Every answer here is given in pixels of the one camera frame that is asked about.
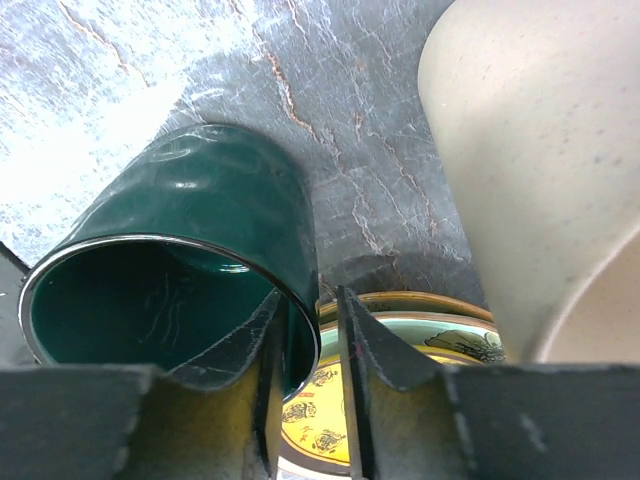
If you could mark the yellow patterned plate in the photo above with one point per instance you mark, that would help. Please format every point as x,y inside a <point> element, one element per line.
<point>314,430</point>

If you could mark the beige cup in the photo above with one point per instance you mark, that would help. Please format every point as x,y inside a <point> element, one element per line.
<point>534,110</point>

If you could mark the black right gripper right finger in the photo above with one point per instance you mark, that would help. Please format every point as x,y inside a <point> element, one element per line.
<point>410,417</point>

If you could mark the dark teal mug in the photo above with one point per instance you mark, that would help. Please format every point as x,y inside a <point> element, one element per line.
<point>176,253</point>

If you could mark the green flower plate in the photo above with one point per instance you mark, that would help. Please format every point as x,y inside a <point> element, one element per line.
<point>446,338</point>

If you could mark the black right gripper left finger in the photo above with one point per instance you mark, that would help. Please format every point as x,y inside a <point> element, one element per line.
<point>216,417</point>

